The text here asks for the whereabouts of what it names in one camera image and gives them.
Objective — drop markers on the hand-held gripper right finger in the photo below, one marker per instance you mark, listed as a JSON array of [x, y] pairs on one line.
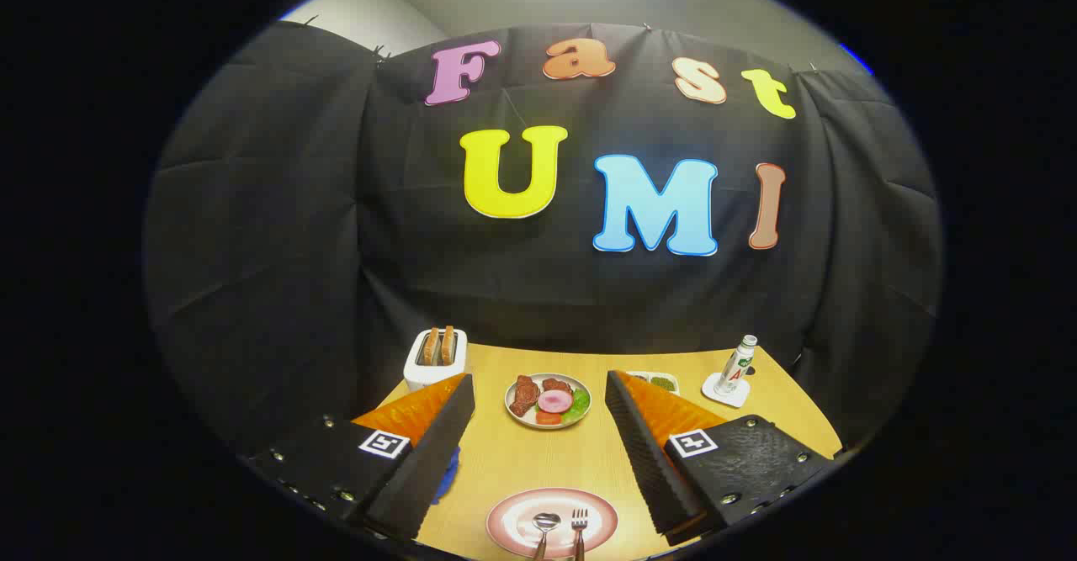
[[652, 468]]

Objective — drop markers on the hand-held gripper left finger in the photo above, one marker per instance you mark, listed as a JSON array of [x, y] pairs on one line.
[[421, 468]]

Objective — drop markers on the blue towel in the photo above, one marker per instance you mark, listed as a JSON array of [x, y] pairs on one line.
[[450, 477]]

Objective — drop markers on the white divided bean dish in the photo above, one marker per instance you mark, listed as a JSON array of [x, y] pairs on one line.
[[665, 383]]

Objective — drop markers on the white toaster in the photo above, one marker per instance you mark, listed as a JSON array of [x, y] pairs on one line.
[[433, 378]]

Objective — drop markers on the green lettuce leaf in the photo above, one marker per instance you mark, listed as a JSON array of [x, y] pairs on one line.
[[579, 405]]

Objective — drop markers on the white square coaster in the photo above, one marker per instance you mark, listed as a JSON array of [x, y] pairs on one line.
[[730, 399]]

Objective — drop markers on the pink plate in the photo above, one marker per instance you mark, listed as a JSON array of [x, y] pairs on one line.
[[513, 523]]

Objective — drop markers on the red tomato slice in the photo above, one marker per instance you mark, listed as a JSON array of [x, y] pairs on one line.
[[548, 418]]

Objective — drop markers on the white food plate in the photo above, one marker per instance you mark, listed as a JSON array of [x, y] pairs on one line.
[[526, 419]]

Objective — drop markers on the pink ham slice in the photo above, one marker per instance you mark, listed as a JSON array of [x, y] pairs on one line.
[[555, 401]]

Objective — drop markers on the brown toast slice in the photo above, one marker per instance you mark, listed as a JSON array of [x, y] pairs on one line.
[[448, 345], [431, 346]]

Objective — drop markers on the small brown meat piece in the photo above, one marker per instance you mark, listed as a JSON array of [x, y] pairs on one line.
[[557, 385]]

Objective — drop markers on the large brown meat piece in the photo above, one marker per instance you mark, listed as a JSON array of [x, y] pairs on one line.
[[524, 395]]

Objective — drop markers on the white bottle red label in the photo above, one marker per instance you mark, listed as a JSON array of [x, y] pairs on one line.
[[734, 367]]

